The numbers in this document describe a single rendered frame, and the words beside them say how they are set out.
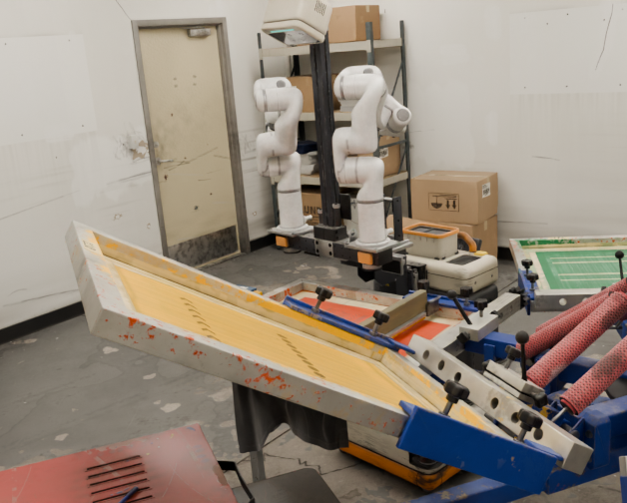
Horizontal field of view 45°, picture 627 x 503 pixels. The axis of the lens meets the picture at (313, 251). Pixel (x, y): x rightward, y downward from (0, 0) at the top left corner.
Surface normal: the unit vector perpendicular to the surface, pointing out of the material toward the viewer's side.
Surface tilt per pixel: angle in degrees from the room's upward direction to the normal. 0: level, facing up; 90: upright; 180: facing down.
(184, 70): 90
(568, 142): 90
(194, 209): 90
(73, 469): 0
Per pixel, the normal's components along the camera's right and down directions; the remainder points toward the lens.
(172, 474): -0.07, -0.96
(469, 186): -0.51, 0.15
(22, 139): 0.77, 0.11
